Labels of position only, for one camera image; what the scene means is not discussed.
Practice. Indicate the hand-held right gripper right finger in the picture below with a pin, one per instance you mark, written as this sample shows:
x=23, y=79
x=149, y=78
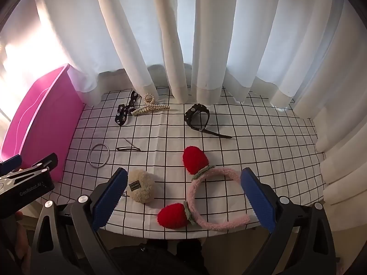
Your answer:
x=258, y=200

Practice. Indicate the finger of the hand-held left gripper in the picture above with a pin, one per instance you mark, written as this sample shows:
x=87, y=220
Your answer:
x=44, y=162
x=11, y=163

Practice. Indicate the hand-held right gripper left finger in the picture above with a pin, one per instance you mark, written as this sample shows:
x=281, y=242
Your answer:
x=110, y=197

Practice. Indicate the beige fluffy hair clip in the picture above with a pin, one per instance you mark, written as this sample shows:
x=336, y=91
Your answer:
x=143, y=186

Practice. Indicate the silver bangle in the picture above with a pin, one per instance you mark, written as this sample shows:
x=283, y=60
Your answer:
x=89, y=155

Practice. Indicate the pink plastic basin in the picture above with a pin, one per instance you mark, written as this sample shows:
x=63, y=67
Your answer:
x=37, y=114

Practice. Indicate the pink strawberry headband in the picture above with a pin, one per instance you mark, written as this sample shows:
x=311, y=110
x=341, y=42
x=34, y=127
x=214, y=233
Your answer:
x=195, y=157

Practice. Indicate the pearl hair claw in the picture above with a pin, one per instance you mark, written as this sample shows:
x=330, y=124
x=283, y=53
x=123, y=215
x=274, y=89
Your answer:
x=152, y=108

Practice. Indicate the black wristwatch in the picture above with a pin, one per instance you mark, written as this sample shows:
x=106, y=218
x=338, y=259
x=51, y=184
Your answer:
x=197, y=110

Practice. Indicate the person's left hand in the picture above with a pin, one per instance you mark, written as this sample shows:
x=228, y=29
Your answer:
x=20, y=235

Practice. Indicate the thin black hair clip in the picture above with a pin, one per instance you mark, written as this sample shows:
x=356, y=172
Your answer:
x=126, y=149

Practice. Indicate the black dotted hair bow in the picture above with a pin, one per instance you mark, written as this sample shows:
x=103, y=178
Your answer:
x=122, y=115

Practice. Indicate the white curtain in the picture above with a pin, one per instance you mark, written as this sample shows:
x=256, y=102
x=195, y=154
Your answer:
x=200, y=34

